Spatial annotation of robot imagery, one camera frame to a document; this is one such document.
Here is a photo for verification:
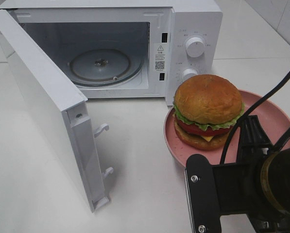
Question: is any lower white round knob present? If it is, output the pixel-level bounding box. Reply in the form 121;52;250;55
181;68;199;82

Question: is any white microwave door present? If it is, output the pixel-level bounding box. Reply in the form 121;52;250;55
0;10;113;211

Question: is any pink round plate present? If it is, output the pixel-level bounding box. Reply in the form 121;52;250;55
164;100;290;166

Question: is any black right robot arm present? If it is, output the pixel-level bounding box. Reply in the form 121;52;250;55
236;115;290;233

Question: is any burger with lettuce and tomato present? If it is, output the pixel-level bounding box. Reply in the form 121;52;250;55
173;74;245;150

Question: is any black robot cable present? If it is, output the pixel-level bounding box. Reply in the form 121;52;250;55
219;62;290;166

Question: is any upper white round knob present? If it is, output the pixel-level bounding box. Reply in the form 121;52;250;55
185;35;205;58

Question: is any white round knob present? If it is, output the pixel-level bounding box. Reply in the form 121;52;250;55
185;35;205;58
181;68;199;82

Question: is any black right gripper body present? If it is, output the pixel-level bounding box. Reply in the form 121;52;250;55
237;115;277;233

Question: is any white microwave oven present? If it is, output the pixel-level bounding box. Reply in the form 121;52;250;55
0;0;222;105

